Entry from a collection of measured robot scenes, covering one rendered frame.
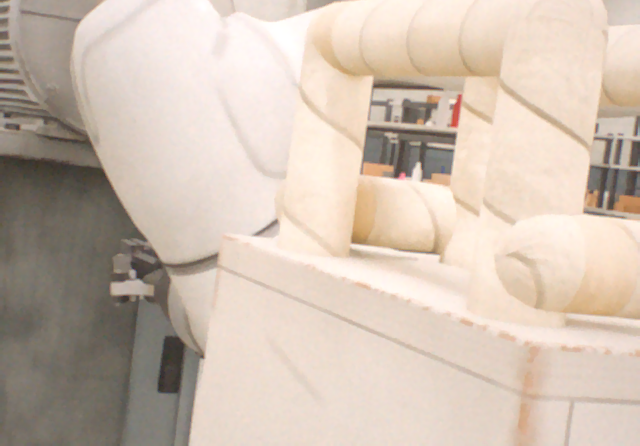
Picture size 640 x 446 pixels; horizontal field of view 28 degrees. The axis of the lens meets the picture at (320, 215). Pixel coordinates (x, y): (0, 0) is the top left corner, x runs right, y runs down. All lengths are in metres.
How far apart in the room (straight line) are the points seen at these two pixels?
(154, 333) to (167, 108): 0.93
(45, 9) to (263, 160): 0.66
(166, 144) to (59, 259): 0.83
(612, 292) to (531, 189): 0.04
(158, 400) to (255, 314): 1.15
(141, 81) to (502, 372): 0.44
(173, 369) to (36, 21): 0.51
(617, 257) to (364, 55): 0.16
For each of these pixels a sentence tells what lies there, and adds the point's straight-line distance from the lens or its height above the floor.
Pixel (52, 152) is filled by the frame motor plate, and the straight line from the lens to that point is 1.50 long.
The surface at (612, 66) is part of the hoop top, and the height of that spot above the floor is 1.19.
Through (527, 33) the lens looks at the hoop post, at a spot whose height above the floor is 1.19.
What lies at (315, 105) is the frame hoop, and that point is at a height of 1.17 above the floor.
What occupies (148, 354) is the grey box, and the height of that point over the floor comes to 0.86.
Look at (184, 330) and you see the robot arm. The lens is 0.94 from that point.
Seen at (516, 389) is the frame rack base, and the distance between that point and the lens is 0.38.
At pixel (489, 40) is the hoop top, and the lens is 0.43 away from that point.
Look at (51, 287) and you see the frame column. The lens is 1.60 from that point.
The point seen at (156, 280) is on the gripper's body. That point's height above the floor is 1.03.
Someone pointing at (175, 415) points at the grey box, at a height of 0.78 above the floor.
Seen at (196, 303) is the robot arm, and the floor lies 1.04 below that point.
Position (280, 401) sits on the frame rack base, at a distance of 0.53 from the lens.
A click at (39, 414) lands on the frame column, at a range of 1.63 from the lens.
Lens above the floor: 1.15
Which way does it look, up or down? 3 degrees down
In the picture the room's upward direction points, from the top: 8 degrees clockwise
